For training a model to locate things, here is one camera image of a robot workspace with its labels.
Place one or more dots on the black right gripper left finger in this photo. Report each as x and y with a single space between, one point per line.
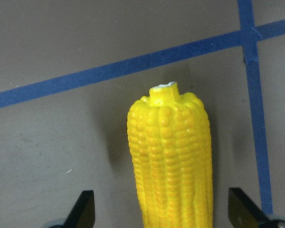
82 214

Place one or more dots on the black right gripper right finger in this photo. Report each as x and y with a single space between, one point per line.
243 212

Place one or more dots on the yellow plastic corn cob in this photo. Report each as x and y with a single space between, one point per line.
170 144

